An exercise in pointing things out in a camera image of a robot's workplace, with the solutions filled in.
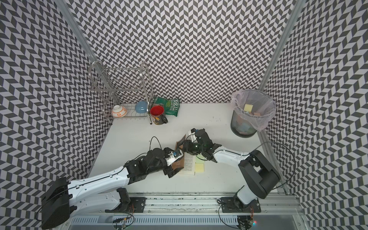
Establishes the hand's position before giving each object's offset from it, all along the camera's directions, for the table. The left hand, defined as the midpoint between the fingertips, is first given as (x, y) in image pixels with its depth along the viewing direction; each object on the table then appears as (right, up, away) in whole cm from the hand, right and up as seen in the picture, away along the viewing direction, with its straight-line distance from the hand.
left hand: (176, 160), depth 78 cm
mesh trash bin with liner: (+50, +28, +19) cm, 60 cm away
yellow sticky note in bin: (+47, +30, +19) cm, 59 cm away
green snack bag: (-8, +32, +38) cm, 50 cm away
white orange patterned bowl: (-45, +28, +24) cm, 58 cm away
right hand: (+1, +4, +5) cm, 7 cm away
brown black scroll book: (+7, -3, +9) cm, 12 cm away
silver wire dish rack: (-49, +44, +38) cm, 76 cm away
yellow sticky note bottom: (+13, -6, +7) cm, 16 cm away
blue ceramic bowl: (-30, +31, +30) cm, 52 cm away
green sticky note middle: (+12, 0, -1) cm, 12 cm away
